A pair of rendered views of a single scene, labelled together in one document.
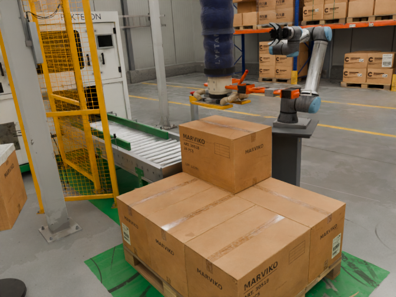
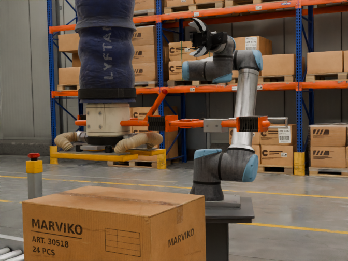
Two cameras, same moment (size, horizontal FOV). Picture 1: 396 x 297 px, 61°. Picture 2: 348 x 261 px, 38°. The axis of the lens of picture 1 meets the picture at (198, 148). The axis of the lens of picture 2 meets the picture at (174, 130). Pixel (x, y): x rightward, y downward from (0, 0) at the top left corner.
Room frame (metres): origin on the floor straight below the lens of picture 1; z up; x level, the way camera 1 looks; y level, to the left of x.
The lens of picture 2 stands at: (0.51, 0.26, 1.32)
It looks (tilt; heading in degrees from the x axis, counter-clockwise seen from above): 3 degrees down; 340
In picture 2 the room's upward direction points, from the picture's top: 1 degrees counter-clockwise
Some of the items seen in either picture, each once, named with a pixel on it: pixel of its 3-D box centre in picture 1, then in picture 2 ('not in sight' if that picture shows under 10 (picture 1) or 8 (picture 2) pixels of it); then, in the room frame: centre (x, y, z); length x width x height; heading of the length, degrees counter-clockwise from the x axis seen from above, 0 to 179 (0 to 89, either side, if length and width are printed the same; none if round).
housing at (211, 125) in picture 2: (271, 92); (216, 125); (2.10, -0.49, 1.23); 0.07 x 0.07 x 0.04; 40
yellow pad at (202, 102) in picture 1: (211, 102); (93, 151); (2.40, -0.12, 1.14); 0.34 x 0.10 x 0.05; 40
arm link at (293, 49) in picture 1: (291, 48); (220, 69); (2.62, -0.75, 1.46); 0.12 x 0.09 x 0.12; 49
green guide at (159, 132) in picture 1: (132, 122); not in sight; (4.08, 0.79, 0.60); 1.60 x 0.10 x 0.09; 39
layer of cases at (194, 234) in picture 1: (224, 225); not in sight; (2.02, -0.15, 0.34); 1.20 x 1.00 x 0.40; 39
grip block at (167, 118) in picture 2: (246, 88); (162, 123); (2.27, -0.35, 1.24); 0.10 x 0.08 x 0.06; 130
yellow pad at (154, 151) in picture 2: (229, 98); (122, 147); (2.52, -0.26, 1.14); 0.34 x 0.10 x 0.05; 40
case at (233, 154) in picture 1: (224, 150); (115, 248); (2.45, -0.20, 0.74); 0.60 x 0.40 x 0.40; 39
